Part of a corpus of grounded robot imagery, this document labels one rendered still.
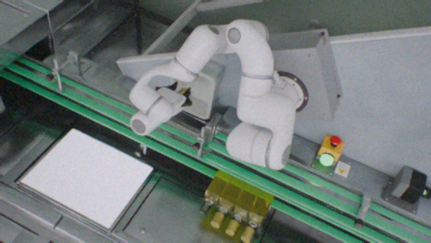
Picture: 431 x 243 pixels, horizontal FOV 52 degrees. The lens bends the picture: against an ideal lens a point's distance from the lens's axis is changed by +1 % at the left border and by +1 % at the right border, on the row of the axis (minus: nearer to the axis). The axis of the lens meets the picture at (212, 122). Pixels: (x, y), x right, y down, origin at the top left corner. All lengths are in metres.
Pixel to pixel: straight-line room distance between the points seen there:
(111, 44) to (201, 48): 1.26
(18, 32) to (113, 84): 0.41
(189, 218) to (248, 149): 0.62
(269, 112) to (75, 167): 0.97
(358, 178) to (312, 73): 0.48
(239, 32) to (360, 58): 0.44
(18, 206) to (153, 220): 0.50
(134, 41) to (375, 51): 1.42
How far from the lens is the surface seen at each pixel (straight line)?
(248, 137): 1.18
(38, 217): 1.77
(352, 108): 1.53
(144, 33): 2.49
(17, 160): 1.97
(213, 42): 1.20
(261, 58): 1.13
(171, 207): 1.74
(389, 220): 1.63
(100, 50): 2.38
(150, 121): 1.33
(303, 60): 1.32
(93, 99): 1.86
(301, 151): 1.64
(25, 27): 1.95
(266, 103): 1.13
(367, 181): 1.65
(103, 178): 1.81
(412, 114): 1.50
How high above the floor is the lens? 1.90
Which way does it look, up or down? 39 degrees down
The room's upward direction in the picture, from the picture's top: 146 degrees counter-clockwise
